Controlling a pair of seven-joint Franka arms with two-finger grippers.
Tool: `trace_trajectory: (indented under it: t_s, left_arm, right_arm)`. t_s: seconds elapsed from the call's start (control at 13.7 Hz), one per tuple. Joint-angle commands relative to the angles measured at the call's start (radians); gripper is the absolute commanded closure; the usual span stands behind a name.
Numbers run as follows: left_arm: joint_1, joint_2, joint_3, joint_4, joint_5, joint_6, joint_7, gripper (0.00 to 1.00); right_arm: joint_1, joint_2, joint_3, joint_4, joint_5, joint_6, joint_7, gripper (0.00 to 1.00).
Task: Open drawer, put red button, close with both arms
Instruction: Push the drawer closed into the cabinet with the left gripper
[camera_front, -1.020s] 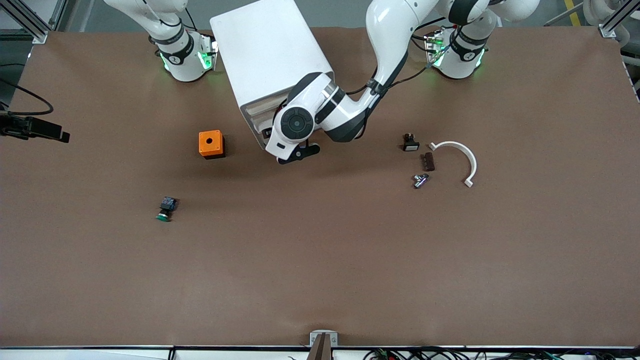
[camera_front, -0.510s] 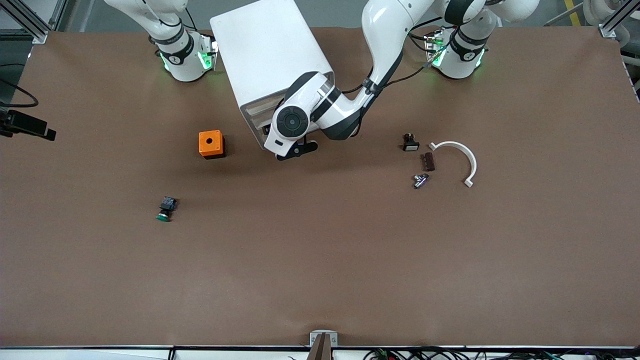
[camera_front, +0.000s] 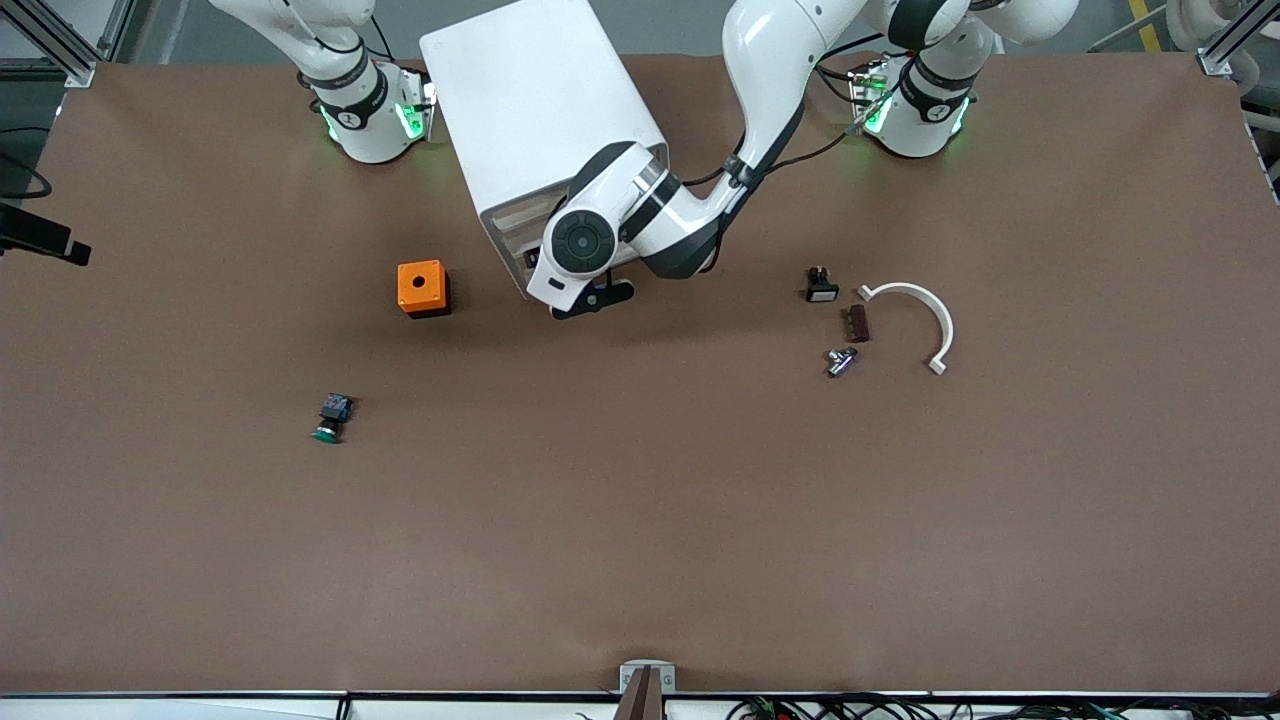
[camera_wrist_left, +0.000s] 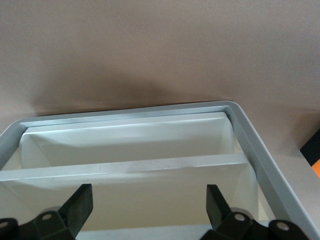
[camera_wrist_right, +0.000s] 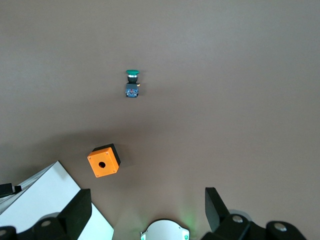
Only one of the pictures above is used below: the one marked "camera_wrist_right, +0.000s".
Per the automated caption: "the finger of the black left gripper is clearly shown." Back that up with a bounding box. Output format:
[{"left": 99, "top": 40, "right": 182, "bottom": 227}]
[{"left": 0, "top": 183, "right": 22, "bottom": 198}]

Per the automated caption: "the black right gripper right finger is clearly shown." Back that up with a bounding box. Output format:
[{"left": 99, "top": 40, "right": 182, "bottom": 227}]
[{"left": 201, "top": 186, "right": 308, "bottom": 240}]

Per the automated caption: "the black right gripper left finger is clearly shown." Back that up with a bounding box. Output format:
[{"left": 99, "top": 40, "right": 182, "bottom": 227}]
[{"left": 0, "top": 188, "right": 93, "bottom": 240}]

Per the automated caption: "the white drawer cabinet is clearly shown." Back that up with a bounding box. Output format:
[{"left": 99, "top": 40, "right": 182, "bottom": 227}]
[{"left": 0, "top": 160, "right": 115, "bottom": 240}]

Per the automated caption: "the green mushroom push button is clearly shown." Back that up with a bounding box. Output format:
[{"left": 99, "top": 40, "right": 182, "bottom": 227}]
[{"left": 124, "top": 69, "right": 141, "bottom": 99}]

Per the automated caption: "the brown table mat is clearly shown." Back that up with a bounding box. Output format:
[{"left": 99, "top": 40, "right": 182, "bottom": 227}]
[{"left": 0, "top": 0, "right": 320, "bottom": 240}]

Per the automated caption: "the orange button enclosure box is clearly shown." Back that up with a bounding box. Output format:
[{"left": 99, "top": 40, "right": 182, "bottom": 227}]
[{"left": 86, "top": 143, "right": 122, "bottom": 179}]

